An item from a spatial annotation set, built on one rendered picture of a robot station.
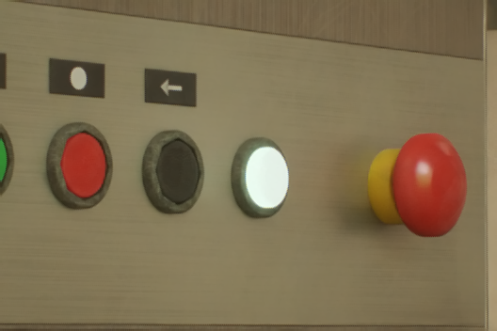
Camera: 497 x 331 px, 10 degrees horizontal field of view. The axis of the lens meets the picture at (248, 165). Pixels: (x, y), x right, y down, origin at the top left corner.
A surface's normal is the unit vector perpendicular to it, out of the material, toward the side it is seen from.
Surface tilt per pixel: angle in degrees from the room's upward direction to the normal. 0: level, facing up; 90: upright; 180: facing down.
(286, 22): 90
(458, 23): 90
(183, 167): 90
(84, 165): 90
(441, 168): 78
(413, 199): 103
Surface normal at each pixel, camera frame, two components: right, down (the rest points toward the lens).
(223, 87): 0.76, -0.04
